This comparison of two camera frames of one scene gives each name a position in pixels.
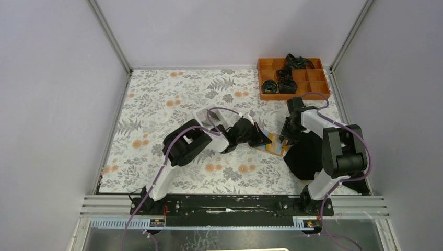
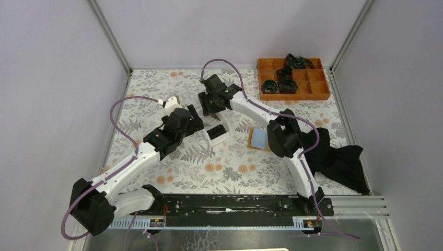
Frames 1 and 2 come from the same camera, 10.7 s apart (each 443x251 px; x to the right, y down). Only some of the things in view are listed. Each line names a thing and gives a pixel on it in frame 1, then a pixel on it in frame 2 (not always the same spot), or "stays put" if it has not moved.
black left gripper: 258,138 -> 196,124
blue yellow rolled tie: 269,86 stays put
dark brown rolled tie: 287,86 stays put
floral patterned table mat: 155,100 stays put
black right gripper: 285,135 -> 207,110
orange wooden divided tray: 312,83 stays put
